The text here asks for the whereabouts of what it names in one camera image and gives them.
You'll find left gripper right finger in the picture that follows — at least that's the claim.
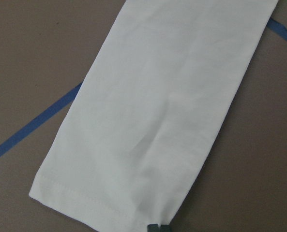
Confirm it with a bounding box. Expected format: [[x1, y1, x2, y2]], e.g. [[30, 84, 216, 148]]
[[160, 225, 172, 232]]

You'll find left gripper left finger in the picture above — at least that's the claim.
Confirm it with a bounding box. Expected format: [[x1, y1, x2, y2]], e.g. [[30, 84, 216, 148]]
[[147, 224, 159, 232]]

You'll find cream long-sleeve cat shirt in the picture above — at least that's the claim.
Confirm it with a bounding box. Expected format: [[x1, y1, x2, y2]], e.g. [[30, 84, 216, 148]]
[[29, 0, 277, 232]]

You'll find brown paper table mat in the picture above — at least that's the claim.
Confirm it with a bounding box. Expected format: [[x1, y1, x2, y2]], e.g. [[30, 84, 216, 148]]
[[0, 0, 287, 232]]

